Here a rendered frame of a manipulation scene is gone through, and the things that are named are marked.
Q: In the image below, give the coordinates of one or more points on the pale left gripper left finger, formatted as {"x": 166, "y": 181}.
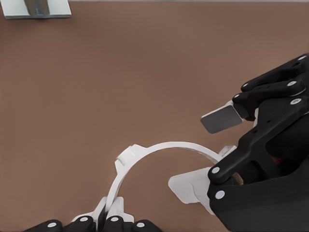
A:
{"x": 90, "y": 215}

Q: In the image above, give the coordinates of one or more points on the silver frame post with foot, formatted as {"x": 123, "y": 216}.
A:
{"x": 36, "y": 9}

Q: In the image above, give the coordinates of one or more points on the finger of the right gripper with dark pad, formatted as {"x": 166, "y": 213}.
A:
{"x": 220, "y": 118}

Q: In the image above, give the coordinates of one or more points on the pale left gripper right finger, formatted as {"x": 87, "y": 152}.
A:
{"x": 117, "y": 207}

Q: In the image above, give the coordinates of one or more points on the finger of the pale right gripper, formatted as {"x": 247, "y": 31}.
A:
{"x": 187, "y": 187}

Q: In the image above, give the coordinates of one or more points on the white drainage pipe clamp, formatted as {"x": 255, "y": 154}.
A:
{"x": 174, "y": 145}

